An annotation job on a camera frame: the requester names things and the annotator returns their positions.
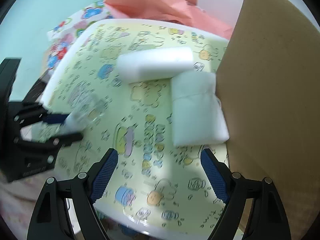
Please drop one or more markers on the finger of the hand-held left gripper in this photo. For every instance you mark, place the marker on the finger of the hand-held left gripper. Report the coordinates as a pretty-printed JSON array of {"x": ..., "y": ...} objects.
[
  {"x": 62, "y": 138},
  {"x": 56, "y": 118}
]

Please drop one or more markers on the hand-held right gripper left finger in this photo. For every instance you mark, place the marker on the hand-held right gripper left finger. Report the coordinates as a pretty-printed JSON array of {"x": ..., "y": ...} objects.
[{"x": 105, "y": 172}]

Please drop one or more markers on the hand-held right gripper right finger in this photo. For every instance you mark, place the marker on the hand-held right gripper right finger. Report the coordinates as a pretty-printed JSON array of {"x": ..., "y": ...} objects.
[{"x": 215, "y": 177}]

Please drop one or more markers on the clear plastic spray bottle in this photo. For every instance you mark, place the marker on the clear plastic spray bottle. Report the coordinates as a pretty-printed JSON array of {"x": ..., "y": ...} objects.
[{"x": 85, "y": 112}]

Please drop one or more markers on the white cloth packet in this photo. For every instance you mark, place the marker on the white cloth packet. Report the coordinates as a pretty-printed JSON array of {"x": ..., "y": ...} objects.
[{"x": 197, "y": 112}]

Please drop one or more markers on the brown cardboard box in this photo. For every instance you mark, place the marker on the brown cardboard box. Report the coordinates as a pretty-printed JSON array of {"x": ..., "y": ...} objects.
[{"x": 270, "y": 80}]

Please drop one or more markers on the white foam roll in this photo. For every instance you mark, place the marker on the white foam roll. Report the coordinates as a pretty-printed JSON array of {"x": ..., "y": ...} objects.
[{"x": 155, "y": 62}]

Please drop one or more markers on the yellow cartoon-print tray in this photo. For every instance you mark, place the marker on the yellow cartoon-print tray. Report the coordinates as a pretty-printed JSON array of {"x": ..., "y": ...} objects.
[{"x": 150, "y": 135}]

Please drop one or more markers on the floral printed cloth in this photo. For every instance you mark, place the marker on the floral printed cloth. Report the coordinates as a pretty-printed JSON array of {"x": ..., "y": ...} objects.
[{"x": 75, "y": 22}]

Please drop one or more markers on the pink paper bag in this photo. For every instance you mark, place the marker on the pink paper bag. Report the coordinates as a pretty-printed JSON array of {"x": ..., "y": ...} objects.
[{"x": 150, "y": 0}]

